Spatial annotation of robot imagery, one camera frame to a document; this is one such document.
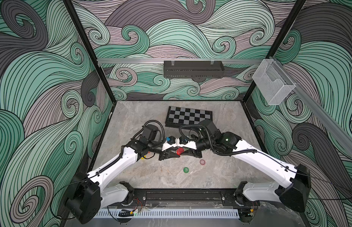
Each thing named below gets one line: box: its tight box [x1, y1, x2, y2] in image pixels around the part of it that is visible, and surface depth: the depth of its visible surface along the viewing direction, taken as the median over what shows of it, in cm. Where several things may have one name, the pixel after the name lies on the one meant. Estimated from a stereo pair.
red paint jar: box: [176, 147, 185, 156], surface depth 69 cm
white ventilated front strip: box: [96, 208, 239, 219], surface depth 71 cm
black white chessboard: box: [164, 105, 213, 128], surface depth 109 cm
